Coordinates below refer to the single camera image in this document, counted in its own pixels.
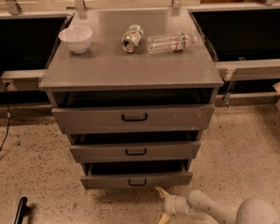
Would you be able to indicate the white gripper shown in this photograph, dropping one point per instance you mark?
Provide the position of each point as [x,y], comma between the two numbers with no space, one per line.
[171,206]

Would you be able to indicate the grey bottom drawer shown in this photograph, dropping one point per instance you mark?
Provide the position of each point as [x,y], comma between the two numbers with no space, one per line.
[136,174]

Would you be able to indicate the grey drawer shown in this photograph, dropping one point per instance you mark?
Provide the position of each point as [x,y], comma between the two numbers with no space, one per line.
[159,151]
[133,119]
[136,174]

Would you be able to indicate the grey middle drawer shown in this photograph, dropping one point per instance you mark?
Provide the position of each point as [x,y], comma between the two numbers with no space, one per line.
[159,151]

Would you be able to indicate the grey drawer cabinet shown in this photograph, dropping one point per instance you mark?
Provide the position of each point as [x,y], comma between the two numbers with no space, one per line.
[107,76]

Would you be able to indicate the grey top drawer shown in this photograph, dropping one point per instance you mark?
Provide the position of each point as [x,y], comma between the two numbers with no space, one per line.
[133,119]

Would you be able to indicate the black bar object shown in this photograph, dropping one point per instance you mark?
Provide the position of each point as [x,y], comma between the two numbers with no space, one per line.
[21,211]

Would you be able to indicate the clear plastic water bottle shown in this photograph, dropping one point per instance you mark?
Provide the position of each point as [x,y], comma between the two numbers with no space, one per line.
[166,43]

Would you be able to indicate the crushed soda can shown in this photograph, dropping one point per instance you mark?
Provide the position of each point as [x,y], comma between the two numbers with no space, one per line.
[132,37]

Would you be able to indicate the white bowl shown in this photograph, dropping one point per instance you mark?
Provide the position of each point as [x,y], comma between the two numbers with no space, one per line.
[76,38]

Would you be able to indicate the metal railing post left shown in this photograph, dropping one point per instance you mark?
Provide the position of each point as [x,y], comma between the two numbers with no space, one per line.
[13,7]

